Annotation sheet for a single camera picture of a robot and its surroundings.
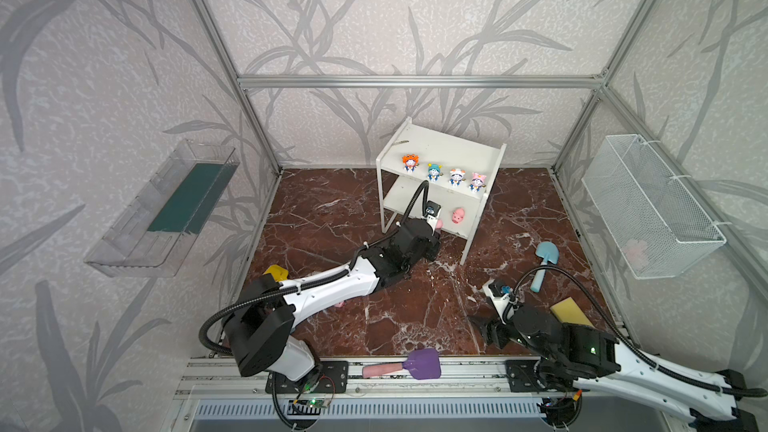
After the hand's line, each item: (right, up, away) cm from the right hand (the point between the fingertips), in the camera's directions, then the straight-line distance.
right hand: (477, 301), depth 75 cm
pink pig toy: (-3, +21, +9) cm, 23 cm away
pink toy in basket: (+40, +13, -2) cm, 42 cm away
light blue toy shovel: (+29, +8, +21) cm, 36 cm away
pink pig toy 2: (-9, +19, +5) cm, 22 cm away
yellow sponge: (+28, -6, +9) cm, 30 cm away
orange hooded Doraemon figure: (-17, +35, -3) cm, 39 cm away
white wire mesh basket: (+35, +21, -12) cm, 43 cm away
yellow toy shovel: (-58, +3, +16) cm, 60 cm away
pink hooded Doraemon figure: (-2, +30, -7) cm, 31 cm away
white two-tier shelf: (-14, +35, -1) cm, 38 cm away
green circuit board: (-41, -23, -5) cm, 47 cm away
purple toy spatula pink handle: (-13, -17, +2) cm, 22 cm away
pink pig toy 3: (-37, -4, +9) cm, 38 cm away
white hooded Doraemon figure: (-6, +31, -6) cm, 33 cm away
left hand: (-9, +20, +5) cm, 23 cm away
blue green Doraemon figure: (-11, +33, -5) cm, 35 cm away
